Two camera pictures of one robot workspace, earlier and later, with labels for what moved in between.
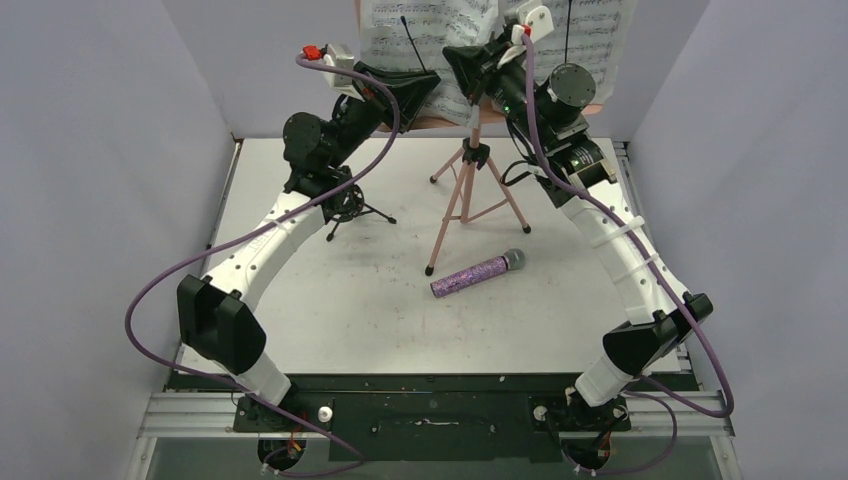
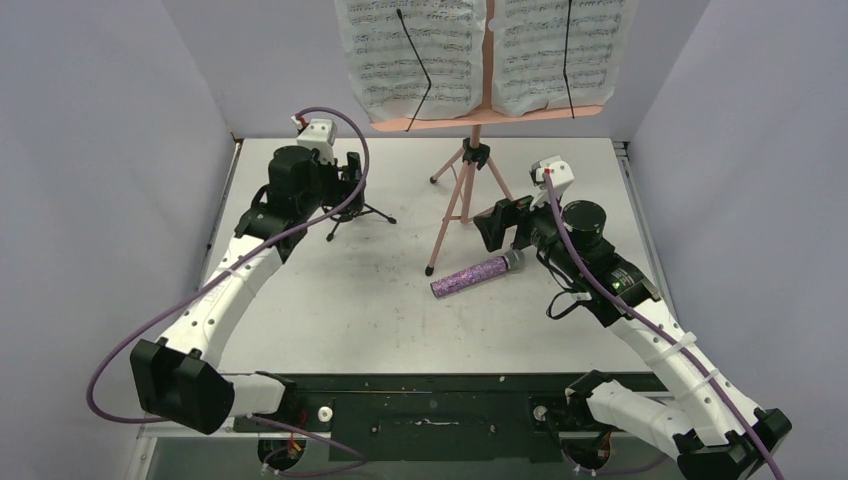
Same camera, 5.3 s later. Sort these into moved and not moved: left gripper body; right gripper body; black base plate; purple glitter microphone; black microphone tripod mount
Moved: right gripper body; left gripper body
Not moved: black microphone tripod mount; purple glitter microphone; black base plate
